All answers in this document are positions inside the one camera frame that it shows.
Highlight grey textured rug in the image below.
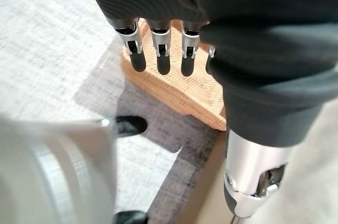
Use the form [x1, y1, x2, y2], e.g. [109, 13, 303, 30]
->
[0, 0, 228, 224]

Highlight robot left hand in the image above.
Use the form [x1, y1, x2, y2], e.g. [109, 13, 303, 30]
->
[78, 0, 338, 219]

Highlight dark robot foot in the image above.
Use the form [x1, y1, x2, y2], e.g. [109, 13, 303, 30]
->
[113, 210, 147, 224]
[115, 115, 148, 138]

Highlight tan woven basket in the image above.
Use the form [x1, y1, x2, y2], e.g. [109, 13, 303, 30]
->
[120, 19, 228, 132]

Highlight silver robot leg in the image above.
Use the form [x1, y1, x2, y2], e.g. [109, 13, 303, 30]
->
[0, 117, 119, 224]

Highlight beige fabric sofa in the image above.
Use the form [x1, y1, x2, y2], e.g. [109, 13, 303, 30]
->
[249, 99, 338, 224]

